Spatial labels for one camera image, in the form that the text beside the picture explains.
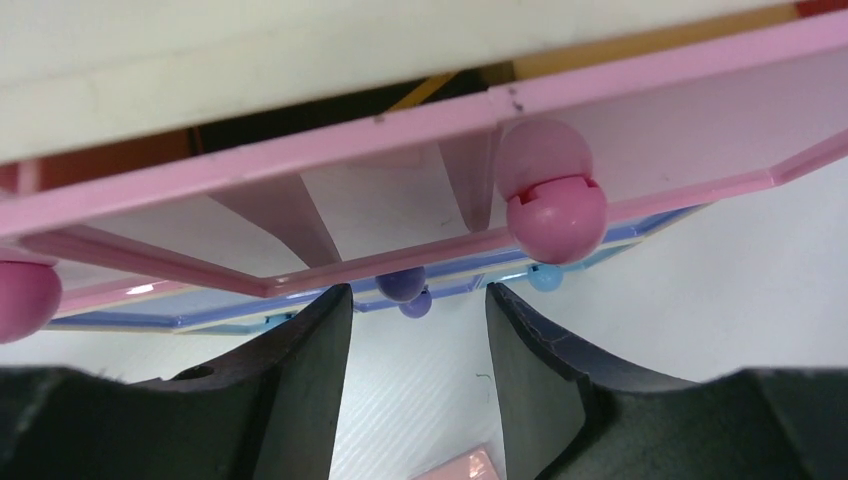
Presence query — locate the purple wide drawer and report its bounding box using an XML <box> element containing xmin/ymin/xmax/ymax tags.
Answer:
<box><xmin>48</xmin><ymin>207</ymin><xmax>697</xmax><ymax>334</ymax></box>

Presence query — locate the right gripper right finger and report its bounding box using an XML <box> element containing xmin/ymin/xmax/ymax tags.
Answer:
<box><xmin>485</xmin><ymin>283</ymin><xmax>847</xmax><ymax>479</ymax></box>

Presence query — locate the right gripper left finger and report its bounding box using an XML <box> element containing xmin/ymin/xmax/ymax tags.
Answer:
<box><xmin>1</xmin><ymin>284</ymin><xmax>353</xmax><ymax>479</ymax></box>

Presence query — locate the pink drawer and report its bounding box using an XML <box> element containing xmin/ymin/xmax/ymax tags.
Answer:
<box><xmin>1</xmin><ymin>245</ymin><xmax>188</xmax><ymax>344</ymax></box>
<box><xmin>1</xmin><ymin>1</ymin><xmax>847</xmax><ymax>313</ymax></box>

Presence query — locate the light blue bottom drawer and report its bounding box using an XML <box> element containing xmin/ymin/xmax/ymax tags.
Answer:
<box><xmin>178</xmin><ymin>245</ymin><xmax>637</xmax><ymax>336</ymax></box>

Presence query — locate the cream drawer organizer cabinet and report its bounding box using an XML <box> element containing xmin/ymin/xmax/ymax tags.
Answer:
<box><xmin>1</xmin><ymin>1</ymin><xmax>762</xmax><ymax>164</ymax></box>

